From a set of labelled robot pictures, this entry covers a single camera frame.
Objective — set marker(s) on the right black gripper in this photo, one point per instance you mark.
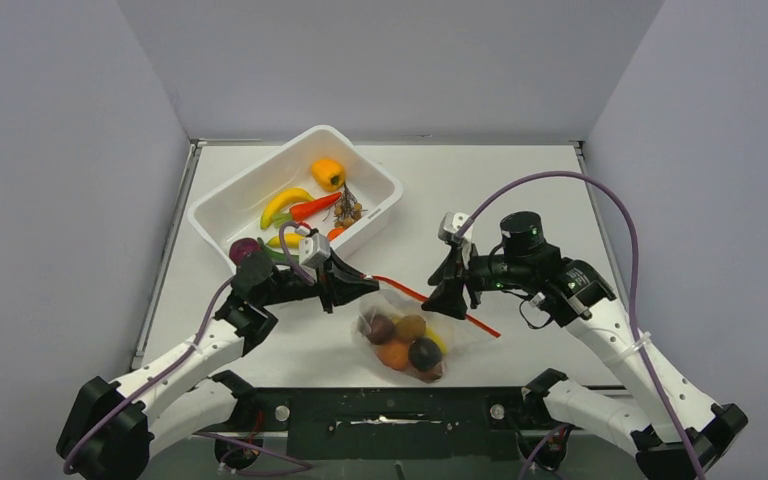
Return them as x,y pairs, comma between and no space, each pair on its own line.
452,276

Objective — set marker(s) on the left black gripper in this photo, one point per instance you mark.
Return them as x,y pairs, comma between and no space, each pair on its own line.
339,283

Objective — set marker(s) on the clear zip top bag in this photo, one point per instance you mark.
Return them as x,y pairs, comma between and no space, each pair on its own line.
395,301

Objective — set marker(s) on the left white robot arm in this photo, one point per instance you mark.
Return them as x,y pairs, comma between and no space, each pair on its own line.
108,433

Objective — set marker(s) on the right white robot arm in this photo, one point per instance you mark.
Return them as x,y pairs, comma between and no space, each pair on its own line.
673,430

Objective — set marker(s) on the small orange fake fruit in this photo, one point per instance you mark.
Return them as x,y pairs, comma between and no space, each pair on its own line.
335,232

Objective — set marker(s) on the brown fake kiwi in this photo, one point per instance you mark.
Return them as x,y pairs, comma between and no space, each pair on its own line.
410,328

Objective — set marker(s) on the small yellow fake banana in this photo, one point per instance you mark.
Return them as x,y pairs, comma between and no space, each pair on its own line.
291,240

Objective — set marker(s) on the dark purple fake fruit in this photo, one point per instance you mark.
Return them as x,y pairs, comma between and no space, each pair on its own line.
379,330

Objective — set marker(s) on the green fake chili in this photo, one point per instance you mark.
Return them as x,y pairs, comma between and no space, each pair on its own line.
277,256

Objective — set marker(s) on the brown fake berry twig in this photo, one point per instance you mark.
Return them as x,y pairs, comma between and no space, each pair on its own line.
346,211

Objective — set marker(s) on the dark fake plum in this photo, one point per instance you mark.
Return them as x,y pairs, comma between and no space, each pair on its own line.
424,354

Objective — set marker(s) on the orange fake carrot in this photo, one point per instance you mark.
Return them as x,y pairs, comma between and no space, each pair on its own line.
303,211

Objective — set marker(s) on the fake peach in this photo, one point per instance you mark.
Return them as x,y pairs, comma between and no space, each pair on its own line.
394,354

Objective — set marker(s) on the red fake fruit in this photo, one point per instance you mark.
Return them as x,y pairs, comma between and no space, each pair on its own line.
432,375

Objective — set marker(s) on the orange yellow fake pepper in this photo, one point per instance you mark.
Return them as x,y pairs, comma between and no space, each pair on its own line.
329,174

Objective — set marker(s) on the purple fake onion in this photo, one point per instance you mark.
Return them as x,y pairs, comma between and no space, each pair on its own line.
242,248

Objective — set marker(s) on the white plastic bin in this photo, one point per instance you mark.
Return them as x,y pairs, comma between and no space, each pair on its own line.
233,209

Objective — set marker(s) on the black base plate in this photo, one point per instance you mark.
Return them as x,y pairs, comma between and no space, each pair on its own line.
428,423

